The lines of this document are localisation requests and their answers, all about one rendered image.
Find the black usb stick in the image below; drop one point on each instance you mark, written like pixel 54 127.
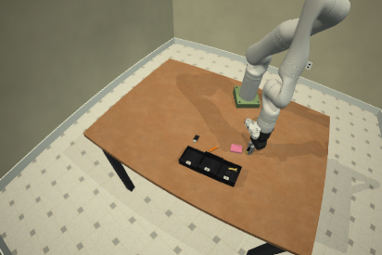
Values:
pixel 196 138

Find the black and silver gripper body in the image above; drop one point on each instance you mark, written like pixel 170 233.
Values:
pixel 259 130

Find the black rack of bins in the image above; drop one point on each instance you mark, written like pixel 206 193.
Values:
pixel 213 163

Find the pink sticky note pad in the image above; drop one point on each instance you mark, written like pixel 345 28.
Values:
pixel 236 148

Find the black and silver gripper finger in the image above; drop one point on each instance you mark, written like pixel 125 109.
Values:
pixel 249 145
pixel 251 150

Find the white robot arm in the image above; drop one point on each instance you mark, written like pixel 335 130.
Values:
pixel 316 16

